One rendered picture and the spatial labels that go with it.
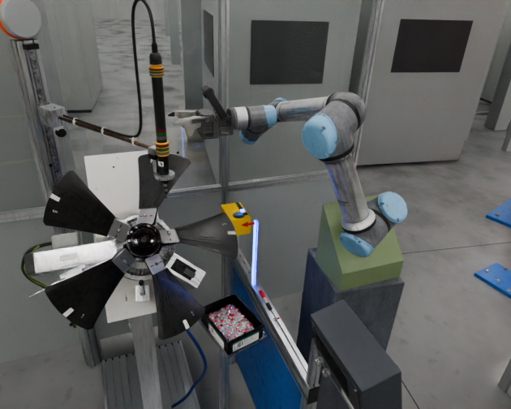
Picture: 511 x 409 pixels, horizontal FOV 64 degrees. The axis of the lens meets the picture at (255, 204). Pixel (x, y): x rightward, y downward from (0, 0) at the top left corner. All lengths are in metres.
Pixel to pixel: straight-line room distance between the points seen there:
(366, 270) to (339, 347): 0.59
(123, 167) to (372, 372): 1.27
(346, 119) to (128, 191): 1.00
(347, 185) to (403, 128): 4.11
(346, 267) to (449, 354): 1.55
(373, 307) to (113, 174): 1.21
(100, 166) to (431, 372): 2.21
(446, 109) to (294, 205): 3.37
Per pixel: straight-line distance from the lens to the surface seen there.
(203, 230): 1.60
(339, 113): 1.21
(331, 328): 1.15
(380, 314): 1.82
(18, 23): 1.87
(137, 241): 1.49
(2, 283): 2.54
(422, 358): 2.92
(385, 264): 1.69
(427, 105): 5.43
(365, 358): 1.09
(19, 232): 2.35
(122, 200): 1.80
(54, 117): 1.84
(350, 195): 1.31
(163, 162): 1.41
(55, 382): 2.76
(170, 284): 1.55
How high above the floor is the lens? 2.04
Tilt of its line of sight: 29 degrees down
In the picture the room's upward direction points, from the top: 2 degrees clockwise
